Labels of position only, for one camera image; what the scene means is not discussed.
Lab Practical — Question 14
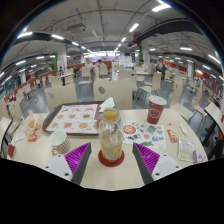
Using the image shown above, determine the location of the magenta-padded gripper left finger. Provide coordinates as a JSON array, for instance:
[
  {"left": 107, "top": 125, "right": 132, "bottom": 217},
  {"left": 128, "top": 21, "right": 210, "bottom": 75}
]
[{"left": 42, "top": 142, "right": 92, "bottom": 186}]

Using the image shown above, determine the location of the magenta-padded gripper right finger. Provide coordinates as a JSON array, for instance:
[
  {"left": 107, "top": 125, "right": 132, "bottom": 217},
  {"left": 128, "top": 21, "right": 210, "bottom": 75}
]
[{"left": 131, "top": 142, "right": 184, "bottom": 186}]

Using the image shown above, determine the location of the clear bottle with yellow cap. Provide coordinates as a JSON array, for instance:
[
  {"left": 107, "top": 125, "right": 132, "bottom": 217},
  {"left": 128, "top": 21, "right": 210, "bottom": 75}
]
[{"left": 97, "top": 107, "right": 125, "bottom": 163}]

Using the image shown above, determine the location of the white patterned mug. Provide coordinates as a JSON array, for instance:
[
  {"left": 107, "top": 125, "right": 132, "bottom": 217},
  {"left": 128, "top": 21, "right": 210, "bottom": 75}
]
[{"left": 48, "top": 129, "right": 72, "bottom": 157}]

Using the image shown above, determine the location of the clear plastic packet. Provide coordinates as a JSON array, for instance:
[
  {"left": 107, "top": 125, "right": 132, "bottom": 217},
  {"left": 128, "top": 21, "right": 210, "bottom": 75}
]
[{"left": 177, "top": 137, "right": 196, "bottom": 163}]

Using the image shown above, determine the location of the red sauce packet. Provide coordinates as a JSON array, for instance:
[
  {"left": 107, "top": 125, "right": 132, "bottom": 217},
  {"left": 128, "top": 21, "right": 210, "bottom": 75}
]
[{"left": 166, "top": 129, "right": 179, "bottom": 144}]

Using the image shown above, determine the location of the colourful sticker sheet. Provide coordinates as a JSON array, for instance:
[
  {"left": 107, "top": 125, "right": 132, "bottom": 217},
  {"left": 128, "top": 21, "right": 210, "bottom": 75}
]
[{"left": 122, "top": 119, "right": 167, "bottom": 151}]

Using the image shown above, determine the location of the small purple packet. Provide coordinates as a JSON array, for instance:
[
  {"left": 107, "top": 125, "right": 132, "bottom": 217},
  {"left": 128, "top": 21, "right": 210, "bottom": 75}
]
[{"left": 193, "top": 149, "right": 208, "bottom": 164}]

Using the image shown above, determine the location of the small white wrapper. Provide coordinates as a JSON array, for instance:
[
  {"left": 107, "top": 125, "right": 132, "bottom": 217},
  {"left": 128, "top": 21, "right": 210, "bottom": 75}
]
[{"left": 178, "top": 122, "right": 190, "bottom": 136}]

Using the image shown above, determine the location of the clear bag of fries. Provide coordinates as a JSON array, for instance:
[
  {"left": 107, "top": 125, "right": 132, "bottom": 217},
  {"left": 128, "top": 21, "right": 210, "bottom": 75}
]
[{"left": 20, "top": 113, "right": 44, "bottom": 143}]

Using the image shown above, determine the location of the printed paper tray liner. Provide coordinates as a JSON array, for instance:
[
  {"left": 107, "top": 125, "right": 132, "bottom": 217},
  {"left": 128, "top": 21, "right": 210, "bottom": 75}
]
[{"left": 45, "top": 103, "right": 99, "bottom": 134}]

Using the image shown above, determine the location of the small red wallet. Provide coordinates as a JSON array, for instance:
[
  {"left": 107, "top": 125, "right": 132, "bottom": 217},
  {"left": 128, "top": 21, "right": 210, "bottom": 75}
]
[{"left": 7, "top": 143, "right": 16, "bottom": 159}]

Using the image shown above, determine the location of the flat round red coaster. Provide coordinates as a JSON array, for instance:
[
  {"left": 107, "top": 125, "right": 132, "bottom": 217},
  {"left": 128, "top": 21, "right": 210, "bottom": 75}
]
[{"left": 97, "top": 148, "right": 125, "bottom": 168}]

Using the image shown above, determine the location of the red paper cup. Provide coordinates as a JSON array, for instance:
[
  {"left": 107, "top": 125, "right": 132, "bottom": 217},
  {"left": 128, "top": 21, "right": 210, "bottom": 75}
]
[{"left": 146, "top": 95, "right": 168, "bottom": 125}]

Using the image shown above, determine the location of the burger on tray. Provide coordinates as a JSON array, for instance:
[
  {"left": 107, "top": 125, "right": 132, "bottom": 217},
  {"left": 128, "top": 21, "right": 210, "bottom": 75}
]
[{"left": 93, "top": 119, "right": 103, "bottom": 131}]

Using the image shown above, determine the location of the beige neighbouring table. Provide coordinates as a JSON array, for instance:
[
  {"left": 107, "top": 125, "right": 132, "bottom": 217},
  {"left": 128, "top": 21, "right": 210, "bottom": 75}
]
[
  {"left": 203, "top": 101, "right": 224, "bottom": 134},
  {"left": 0, "top": 116, "right": 13, "bottom": 144}
]

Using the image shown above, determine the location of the white paper napkin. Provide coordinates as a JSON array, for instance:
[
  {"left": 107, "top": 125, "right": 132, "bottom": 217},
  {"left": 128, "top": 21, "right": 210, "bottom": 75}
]
[{"left": 98, "top": 96, "right": 116, "bottom": 113}]

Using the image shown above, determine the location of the group of beige chairs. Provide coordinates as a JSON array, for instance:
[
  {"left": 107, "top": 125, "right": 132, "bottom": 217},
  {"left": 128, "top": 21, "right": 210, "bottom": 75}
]
[{"left": 0, "top": 63, "right": 224, "bottom": 118}]

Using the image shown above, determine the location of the person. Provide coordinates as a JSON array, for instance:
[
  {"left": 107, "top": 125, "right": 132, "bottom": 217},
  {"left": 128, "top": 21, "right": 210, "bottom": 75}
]
[
  {"left": 84, "top": 58, "right": 94, "bottom": 73},
  {"left": 159, "top": 63, "right": 168, "bottom": 79},
  {"left": 95, "top": 58, "right": 105, "bottom": 69}
]

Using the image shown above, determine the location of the ceiling air conditioner unit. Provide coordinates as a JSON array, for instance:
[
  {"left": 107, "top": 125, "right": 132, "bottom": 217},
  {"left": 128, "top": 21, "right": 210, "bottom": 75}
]
[{"left": 65, "top": 22, "right": 87, "bottom": 35}]

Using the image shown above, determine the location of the group of ceiling lights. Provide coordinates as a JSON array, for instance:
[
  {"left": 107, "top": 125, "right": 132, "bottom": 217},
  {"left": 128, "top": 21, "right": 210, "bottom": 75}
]
[{"left": 0, "top": 2, "right": 224, "bottom": 83}]

